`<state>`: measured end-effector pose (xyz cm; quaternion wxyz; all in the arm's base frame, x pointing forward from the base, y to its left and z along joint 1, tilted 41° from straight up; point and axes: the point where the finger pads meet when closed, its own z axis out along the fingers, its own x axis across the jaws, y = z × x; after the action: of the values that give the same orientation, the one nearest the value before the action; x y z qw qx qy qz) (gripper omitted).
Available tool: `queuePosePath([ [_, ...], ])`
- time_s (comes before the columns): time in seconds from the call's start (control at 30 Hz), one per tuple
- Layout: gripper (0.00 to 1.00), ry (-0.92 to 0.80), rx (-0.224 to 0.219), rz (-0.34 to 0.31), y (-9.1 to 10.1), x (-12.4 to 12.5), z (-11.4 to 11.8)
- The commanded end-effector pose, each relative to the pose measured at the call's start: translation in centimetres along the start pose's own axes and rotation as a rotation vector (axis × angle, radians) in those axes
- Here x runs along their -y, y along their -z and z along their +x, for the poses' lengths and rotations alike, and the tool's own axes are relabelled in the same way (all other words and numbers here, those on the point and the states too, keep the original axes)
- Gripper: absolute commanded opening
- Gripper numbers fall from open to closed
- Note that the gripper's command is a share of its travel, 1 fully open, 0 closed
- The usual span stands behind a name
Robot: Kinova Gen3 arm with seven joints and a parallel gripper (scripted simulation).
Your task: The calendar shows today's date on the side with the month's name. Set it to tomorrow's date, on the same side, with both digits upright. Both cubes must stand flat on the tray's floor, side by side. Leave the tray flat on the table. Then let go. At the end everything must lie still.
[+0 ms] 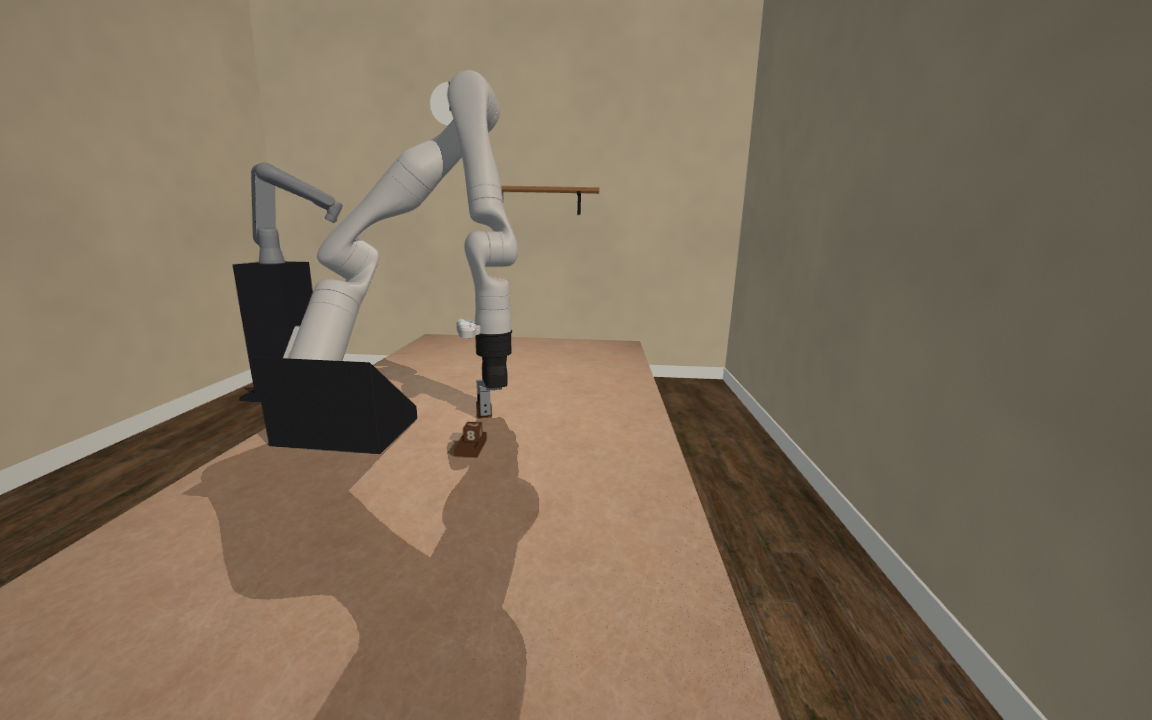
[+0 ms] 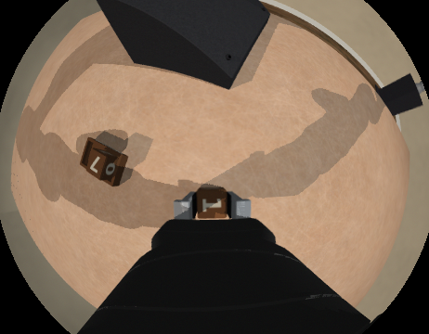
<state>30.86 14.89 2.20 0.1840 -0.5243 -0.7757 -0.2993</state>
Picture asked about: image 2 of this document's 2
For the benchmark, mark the brown digit cube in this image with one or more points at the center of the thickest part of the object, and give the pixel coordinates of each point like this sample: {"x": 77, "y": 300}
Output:
{"x": 101, "y": 164}
{"x": 211, "y": 202}

